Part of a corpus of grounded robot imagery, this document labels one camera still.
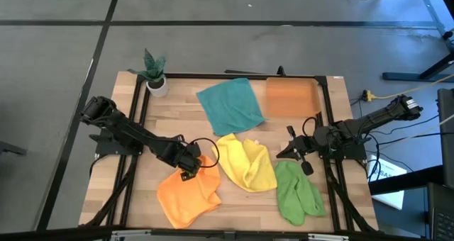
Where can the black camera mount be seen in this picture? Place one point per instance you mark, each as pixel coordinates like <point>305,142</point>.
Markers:
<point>281,71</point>

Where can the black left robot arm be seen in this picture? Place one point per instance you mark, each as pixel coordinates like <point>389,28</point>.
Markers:
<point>131,131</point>

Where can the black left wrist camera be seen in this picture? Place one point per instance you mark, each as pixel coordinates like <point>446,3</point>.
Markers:
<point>193,150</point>

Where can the white plant pot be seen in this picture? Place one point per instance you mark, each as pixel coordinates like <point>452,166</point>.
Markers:
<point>157,89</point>

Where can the green microfiber towel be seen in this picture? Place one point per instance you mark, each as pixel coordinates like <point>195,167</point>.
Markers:
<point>294,191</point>

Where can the black desk leg frame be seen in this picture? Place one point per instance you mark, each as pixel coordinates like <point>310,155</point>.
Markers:
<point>432,7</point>

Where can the yellow microfiber towel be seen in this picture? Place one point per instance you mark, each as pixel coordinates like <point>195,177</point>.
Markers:
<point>248,163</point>

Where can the orange microfiber towel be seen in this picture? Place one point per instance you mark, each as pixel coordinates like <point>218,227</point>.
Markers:
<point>188,198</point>

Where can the dark floor object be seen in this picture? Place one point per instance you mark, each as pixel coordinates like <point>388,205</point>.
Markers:
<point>10,149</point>

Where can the black aluminium table frame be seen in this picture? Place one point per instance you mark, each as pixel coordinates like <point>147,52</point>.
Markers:
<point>188,76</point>

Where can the black desk edge bar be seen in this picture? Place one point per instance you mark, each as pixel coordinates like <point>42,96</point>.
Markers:
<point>408,180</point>

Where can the black keyboard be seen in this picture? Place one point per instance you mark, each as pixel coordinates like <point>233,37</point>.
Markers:
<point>441,216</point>

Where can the white printed box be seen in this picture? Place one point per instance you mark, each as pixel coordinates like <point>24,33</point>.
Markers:
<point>390,200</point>

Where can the green artificial plant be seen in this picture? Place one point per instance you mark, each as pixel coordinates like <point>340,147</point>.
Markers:
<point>152,69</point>

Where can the teal microfiber towel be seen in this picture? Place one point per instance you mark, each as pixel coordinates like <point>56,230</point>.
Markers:
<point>230,106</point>

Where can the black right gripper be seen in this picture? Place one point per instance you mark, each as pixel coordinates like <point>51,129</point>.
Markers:
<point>306,144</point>

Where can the orange plastic basket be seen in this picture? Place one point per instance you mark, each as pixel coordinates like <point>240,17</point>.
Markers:
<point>292,97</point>

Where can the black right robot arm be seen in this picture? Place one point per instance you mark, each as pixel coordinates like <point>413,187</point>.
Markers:
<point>372,120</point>

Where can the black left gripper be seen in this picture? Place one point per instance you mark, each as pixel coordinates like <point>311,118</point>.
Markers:
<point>186,160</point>

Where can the black beam with silver brackets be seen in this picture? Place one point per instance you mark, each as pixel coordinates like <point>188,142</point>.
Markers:
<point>227,234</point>

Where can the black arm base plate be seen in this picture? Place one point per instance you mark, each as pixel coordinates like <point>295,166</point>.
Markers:
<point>351,151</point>
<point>106,145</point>

